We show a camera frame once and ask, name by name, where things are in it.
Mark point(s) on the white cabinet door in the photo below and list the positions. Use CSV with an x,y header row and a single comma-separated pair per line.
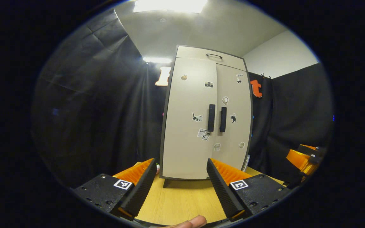
x,y
185,142
233,139

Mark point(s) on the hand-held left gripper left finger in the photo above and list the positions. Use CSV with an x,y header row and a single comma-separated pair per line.
x,y
141,190

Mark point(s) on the white shoe cabinet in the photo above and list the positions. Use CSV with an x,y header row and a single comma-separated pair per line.
x,y
166,182

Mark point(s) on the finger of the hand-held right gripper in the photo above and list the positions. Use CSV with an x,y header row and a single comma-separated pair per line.
x,y
298,160

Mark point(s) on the pink and green packet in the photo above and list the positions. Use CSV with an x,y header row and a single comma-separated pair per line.
x,y
158,169

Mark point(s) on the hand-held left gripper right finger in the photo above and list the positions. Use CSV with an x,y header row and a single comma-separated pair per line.
x,y
222,190

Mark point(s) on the ceiling light panel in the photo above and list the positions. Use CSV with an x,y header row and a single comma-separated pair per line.
x,y
169,5
157,60

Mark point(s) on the white cabinet drawer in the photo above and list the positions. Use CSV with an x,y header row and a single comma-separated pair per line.
x,y
195,53

